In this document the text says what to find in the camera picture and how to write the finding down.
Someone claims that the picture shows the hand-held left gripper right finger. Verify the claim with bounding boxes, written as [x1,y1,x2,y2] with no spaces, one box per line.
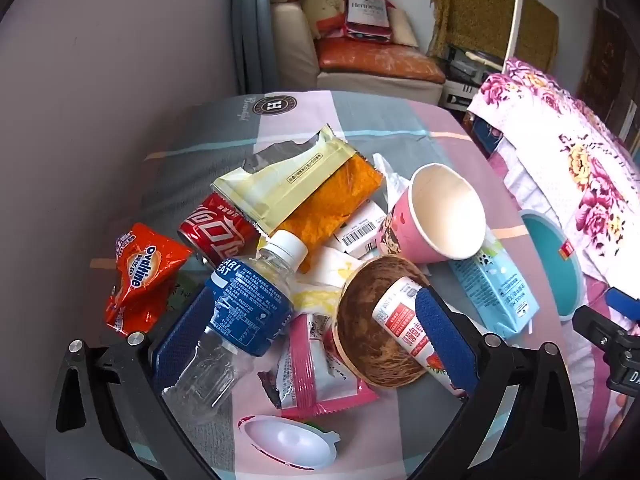
[414,285,596,480]

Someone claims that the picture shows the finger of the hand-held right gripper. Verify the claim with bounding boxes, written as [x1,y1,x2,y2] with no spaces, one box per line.
[572,305,628,348]
[606,286,640,313]

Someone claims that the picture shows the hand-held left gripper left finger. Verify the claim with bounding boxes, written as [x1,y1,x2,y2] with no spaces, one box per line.
[45,285,221,480]

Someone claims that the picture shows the clear bottle with blue label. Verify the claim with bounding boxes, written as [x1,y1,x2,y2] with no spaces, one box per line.
[161,230,308,413]

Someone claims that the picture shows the orange snack packet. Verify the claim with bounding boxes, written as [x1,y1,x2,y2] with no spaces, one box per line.
[104,223,193,333]

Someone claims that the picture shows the teal plastic bucket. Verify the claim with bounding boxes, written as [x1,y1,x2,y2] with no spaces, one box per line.
[519,209,586,322]

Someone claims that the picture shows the white egg-shaped plastic shell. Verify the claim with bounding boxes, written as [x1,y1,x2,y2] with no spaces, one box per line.
[237,414,342,471]

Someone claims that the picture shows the red and white pouch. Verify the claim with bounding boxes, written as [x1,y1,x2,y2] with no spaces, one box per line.
[372,276,468,398]

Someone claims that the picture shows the blue and white drink carton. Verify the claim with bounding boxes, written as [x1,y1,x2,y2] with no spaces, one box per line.
[447,240,541,339]

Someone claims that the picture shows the brown coconut shell bowl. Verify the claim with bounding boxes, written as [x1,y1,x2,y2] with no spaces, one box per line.
[332,255,453,388]

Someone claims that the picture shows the red soda can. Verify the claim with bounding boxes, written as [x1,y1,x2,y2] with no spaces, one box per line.
[177,192,261,268]

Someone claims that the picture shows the pink paper cup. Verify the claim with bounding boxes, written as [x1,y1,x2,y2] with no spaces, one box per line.
[377,162,487,263]

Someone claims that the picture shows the yellow patterned tissue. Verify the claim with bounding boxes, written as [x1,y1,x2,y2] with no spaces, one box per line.
[292,246,368,318]

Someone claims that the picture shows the pink and white snack packet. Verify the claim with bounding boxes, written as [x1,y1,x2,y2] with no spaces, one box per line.
[257,310,379,421]

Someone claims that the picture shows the white barcode card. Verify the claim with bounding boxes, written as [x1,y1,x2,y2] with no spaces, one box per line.
[327,200,391,256]

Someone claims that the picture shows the pink floral blanket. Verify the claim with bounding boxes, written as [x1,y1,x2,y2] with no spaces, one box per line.
[465,57,640,466]

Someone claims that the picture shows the white plastic bag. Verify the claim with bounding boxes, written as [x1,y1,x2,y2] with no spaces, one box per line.
[372,152,416,211]

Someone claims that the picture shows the orange snack bag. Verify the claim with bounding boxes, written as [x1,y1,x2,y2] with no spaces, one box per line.
[272,152,386,273]

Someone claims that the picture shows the cream yellow foil wrapper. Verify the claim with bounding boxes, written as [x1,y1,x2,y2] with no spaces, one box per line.
[211,125,357,236]

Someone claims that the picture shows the blue storage box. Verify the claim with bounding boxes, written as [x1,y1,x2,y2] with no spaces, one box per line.
[472,115,506,153]

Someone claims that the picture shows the striped pastel bedsheet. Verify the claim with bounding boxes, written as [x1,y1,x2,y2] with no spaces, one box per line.
[45,91,561,480]

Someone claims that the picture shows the brown wooden cabinet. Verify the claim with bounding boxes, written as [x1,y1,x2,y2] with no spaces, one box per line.
[577,7,638,133]

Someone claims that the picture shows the cluttered side table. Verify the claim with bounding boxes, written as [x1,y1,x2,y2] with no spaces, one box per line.
[440,42,503,108]

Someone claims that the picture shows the orange seat cushion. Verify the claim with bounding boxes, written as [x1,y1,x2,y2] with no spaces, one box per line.
[315,37,446,83]

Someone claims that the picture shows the white pole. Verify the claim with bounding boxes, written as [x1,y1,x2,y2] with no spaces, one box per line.
[505,0,523,68]

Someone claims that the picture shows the beige sofa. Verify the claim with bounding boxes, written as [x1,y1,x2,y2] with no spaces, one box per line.
[270,0,446,106]

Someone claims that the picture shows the cream pillow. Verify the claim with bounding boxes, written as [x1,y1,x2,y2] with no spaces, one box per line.
[390,7,420,47]

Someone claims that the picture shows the mustard woven cloth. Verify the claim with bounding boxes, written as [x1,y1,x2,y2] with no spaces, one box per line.
[430,0,560,76]

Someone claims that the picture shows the red gift bag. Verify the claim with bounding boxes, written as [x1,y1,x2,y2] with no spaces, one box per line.
[345,0,396,43]

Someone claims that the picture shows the yellow pillow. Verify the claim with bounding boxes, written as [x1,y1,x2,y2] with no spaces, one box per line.
[302,0,351,38]

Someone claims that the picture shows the grey metal post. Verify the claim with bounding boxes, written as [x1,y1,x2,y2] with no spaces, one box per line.
[237,0,278,93]

